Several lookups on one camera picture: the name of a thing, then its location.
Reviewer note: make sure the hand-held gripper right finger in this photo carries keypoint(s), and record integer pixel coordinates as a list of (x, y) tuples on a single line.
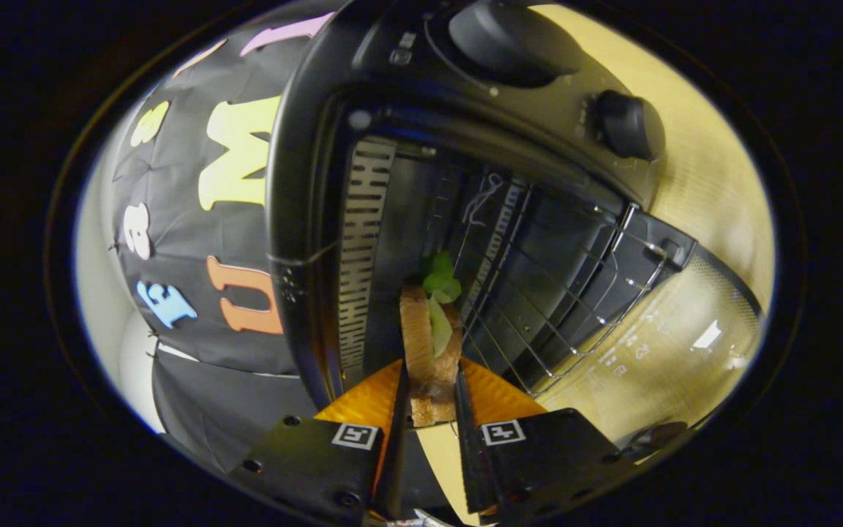
[(538, 461)]

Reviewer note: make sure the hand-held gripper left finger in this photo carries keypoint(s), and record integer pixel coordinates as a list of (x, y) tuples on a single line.
[(319, 461)]

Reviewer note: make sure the black toaster oven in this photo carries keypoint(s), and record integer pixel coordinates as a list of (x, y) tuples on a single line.
[(407, 80)]

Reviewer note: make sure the black backdrop cloth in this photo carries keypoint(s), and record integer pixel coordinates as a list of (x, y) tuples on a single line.
[(195, 395)]

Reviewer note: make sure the lettuce sandwich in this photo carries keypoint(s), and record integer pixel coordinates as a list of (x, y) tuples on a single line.
[(418, 337)]

